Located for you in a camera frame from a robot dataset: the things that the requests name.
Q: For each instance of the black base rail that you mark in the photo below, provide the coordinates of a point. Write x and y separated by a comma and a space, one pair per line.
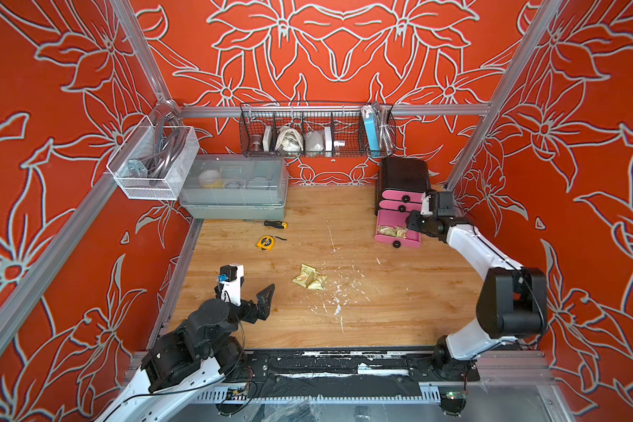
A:
352, 372

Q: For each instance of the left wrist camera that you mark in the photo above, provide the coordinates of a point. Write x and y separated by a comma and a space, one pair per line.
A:
229, 284

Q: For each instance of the black drawer cabinet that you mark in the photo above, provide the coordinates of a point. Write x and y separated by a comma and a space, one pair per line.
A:
403, 174

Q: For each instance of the clear plastic wall bin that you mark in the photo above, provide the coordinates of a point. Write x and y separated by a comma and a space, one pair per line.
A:
155, 166

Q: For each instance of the yellow tape measure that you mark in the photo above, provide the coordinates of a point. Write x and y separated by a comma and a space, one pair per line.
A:
267, 243

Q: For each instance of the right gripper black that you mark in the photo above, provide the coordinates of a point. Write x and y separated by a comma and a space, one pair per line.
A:
411, 221

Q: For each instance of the pink bottom drawer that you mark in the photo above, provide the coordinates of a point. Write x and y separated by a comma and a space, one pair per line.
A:
392, 218

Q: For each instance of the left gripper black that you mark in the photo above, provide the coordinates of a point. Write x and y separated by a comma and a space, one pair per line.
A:
252, 315

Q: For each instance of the green cookie packet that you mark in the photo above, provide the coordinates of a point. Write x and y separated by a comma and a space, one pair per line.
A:
318, 283
306, 277
384, 230
398, 232

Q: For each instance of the pink drawer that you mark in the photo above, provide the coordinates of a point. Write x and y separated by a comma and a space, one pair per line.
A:
405, 207
392, 218
402, 196

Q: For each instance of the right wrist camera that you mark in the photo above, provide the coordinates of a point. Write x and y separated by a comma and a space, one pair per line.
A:
438, 203

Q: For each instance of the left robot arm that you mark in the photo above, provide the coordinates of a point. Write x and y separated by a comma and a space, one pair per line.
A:
198, 355

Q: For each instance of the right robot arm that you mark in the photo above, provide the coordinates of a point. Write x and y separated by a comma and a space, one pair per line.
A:
512, 303

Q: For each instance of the black wire basket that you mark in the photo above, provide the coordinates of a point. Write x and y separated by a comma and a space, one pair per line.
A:
320, 130

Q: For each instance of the pink top drawer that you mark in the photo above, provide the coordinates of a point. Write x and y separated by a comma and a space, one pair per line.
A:
402, 196

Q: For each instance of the grey plastic storage box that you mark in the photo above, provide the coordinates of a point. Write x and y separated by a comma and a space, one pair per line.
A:
232, 187

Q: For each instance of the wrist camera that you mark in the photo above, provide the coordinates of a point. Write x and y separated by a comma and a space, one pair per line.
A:
229, 284
438, 203

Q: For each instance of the yellow black screwdriver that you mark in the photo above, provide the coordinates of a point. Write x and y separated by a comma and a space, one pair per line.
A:
279, 225

